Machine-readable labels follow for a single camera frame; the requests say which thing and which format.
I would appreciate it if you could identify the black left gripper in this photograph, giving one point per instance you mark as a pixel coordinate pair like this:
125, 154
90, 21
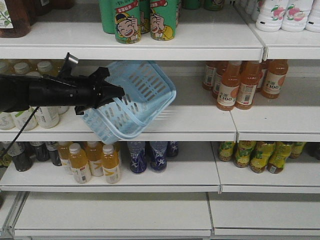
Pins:
81, 92

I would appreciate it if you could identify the light blue plastic basket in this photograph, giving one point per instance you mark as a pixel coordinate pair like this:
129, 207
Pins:
147, 92

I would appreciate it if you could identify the dark tea bottle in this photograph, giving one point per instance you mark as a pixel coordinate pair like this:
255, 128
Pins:
17, 151
52, 147
40, 150

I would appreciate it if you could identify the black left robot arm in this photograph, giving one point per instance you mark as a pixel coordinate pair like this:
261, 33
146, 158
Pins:
18, 93

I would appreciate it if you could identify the white peach drink bottle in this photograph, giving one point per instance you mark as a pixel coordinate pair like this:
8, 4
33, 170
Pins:
296, 15
271, 13

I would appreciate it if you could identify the orange C100 drink bottle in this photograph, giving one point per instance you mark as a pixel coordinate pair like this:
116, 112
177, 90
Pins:
248, 83
275, 77
229, 86

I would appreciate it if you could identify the pale yellow drink bottle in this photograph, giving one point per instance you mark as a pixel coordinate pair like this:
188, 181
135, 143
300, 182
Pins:
47, 116
46, 68
16, 119

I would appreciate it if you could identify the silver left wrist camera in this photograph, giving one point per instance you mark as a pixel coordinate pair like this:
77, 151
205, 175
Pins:
70, 62

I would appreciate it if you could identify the yellow lemon tea bottle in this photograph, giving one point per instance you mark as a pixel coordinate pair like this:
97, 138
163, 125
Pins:
278, 159
297, 149
243, 153
261, 154
226, 150

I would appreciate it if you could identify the blue sports drink bottle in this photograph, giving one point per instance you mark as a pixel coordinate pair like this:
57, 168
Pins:
172, 149
158, 158
138, 162

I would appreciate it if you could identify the brown tea bottle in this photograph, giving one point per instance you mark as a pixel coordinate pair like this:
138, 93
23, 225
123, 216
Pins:
15, 18

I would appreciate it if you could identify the green cartoon drink can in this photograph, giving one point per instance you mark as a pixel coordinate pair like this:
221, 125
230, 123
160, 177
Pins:
163, 19
126, 16

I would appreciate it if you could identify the orange juice bottle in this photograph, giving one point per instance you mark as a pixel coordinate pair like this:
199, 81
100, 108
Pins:
93, 150
79, 164
63, 151
110, 164

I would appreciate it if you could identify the white store shelf unit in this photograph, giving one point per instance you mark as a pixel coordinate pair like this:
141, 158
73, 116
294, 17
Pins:
197, 197

